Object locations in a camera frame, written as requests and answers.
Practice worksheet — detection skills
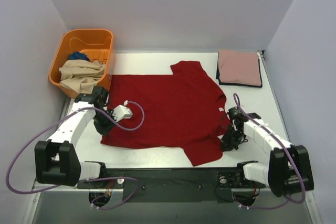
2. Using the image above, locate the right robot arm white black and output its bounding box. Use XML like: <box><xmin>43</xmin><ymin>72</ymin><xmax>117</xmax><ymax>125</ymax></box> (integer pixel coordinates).
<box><xmin>221</xmin><ymin>106</ymin><xmax>314</xmax><ymax>197</ymax></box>

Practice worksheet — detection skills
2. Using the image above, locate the blue t shirt in basket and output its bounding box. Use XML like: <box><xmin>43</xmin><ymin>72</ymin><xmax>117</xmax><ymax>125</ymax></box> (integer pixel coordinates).
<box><xmin>68</xmin><ymin>51</ymin><xmax>90</xmax><ymax>61</ymax></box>

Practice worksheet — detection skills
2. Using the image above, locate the orange plastic basket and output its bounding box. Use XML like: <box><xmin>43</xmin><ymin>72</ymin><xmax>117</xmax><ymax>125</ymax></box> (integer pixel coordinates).
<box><xmin>49</xmin><ymin>29</ymin><xmax>115</xmax><ymax>98</ymax></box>

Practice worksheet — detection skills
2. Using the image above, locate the folded pink t shirt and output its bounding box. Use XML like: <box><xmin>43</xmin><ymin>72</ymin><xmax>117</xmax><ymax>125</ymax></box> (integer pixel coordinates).
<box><xmin>217</xmin><ymin>48</ymin><xmax>262</xmax><ymax>86</ymax></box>

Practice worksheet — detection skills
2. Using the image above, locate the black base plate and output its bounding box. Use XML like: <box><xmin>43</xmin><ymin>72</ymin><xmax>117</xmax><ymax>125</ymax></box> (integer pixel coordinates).
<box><xmin>78</xmin><ymin>167</ymin><xmax>265</xmax><ymax>203</ymax></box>

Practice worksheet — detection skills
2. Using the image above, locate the aluminium rail frame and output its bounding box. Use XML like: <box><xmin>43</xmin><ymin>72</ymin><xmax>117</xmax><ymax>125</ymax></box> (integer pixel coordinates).
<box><xmin>31</xmin><ymin>97</ymin><xmax>73</xmax><ymax>194</ymax></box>

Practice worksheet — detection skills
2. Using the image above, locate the beige t shirt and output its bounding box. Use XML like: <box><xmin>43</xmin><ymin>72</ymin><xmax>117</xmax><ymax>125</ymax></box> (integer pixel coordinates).
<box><xmin>59</xmin><ymin>60</ymin><xmax>106</xmax><ymax>94</ymax></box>

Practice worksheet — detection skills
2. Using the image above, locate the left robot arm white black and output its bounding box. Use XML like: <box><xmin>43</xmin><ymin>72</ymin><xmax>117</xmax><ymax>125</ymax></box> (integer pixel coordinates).
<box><xmin>34</xmin><ymin>87</ymin><xmax>114</xmax><ymax>188</ymax></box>

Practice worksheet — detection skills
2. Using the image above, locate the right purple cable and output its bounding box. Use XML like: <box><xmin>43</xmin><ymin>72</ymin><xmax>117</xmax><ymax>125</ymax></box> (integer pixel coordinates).
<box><xmin>232</xmin><ymin>92</ymin><xmax>307</xmax><ymax>209</ymax></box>

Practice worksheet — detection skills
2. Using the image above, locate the red t shirt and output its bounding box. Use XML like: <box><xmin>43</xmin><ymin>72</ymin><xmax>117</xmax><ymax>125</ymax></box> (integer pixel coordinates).
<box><xmin>101</xmin><ymin>61</ymin><xmax>229</xmax><ymax>166</ymax></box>

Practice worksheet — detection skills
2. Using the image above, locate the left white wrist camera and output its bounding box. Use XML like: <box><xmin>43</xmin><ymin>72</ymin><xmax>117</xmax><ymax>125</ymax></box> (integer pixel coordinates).
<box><xmin>112</xmin><ymin>100</ymin><xmax>133</xmax><ymax>122</ymax></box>

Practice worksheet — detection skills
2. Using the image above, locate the folded navy t shirt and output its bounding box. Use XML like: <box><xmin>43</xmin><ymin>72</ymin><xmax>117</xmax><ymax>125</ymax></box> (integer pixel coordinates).
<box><xmin>215</xmin><ymin>52</ymin><xmax>263</xmax><ymax>88</ymax></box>

